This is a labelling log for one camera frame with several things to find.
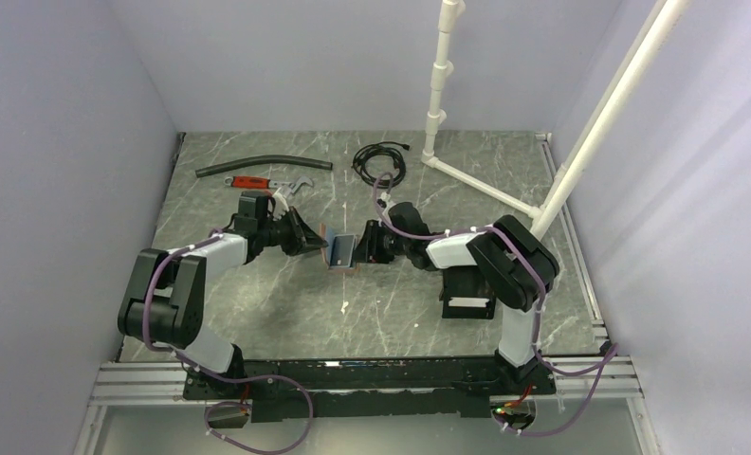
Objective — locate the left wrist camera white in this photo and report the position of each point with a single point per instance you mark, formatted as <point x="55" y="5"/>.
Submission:
<point x="281" y="199"/>

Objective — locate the black card box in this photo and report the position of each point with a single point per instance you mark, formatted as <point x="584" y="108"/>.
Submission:
<point x="466" y="294"/>

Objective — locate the white pvc pipe frame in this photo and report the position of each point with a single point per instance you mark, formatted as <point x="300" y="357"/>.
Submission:
<point x="498" y="65"/>

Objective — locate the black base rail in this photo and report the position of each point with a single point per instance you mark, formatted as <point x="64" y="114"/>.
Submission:
<point x="467" y="386"/>

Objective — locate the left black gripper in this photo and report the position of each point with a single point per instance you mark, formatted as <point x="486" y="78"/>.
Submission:
<point x="303" y="238"/>

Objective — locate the red handled adjustable wrench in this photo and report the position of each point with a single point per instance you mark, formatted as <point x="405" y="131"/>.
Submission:
<point x="266" y="184"/>

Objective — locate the brown leather card holder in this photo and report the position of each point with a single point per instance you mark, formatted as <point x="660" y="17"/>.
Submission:
<point x="327" y="235"/>

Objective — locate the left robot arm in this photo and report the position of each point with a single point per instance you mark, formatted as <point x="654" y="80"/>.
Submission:
<point x="164" y="301"/>

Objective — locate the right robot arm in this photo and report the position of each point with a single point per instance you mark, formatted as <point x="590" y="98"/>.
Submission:
<point x="499" y="266"/>

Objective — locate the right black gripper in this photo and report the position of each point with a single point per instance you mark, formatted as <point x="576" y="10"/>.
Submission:
<point x="368" y="249"/>

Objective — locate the aluminium extrusion frame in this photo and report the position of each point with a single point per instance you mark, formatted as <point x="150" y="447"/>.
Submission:
<point x="161" y="384"/>

